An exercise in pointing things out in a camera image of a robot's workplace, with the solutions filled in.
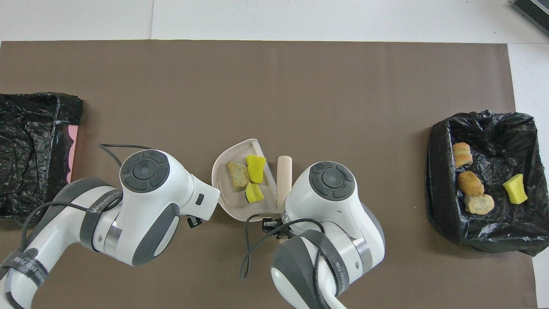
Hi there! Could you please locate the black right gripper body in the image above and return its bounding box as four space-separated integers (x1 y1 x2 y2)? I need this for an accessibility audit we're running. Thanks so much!
262 217 296 241

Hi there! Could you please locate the notched yellow sponge piece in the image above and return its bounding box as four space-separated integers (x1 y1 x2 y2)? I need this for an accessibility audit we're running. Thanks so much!
244 182 265 203

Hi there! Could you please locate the beige plastic dustpan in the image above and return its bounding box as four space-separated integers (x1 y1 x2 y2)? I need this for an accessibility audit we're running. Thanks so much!
211 138 281 222

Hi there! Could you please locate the beige brush with black bristles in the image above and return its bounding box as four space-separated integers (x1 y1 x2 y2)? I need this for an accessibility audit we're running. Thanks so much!
276 156 293 211

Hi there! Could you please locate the pale beige bread chunk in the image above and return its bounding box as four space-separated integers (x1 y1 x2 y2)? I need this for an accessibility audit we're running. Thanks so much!
227 161 250 192

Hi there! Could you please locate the wavy yellow sponge piece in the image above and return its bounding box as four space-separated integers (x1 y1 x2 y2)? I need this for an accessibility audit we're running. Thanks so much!
245 155 267 184

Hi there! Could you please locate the brown bread roll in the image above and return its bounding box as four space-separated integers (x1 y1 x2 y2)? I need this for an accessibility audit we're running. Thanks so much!
457 171 485 197

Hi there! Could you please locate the orange croissant piece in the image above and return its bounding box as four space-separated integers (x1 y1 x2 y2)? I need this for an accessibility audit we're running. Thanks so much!
452 142 474 168

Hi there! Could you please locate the pale round bread piece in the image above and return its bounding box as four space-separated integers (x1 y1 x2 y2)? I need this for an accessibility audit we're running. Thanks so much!
464 194 495 215

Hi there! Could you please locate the small yellow sponge wedge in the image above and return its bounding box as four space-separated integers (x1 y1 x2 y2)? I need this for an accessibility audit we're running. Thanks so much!
502 173 529 205

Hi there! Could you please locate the pink bin with black bag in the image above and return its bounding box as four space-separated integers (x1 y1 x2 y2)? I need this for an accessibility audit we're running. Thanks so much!
0 92 84 221

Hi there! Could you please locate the bin lined with black bag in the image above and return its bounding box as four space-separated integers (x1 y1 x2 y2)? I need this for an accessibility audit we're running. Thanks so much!
426 110 549 257

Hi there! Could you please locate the brown table mat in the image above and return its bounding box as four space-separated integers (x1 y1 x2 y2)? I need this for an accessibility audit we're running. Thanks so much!
0 41 537 309

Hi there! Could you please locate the dark grey ribbed device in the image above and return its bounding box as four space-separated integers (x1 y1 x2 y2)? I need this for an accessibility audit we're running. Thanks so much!
511 0 549 24

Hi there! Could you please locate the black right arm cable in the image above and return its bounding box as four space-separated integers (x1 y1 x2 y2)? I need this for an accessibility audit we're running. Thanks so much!
239 213 329 309

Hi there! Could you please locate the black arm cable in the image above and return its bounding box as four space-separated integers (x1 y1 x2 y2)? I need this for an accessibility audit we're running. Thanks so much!
0 143 151 309
239 213 329 309

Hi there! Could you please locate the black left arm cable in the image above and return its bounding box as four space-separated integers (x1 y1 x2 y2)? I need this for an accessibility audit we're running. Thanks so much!
0 143 151 309

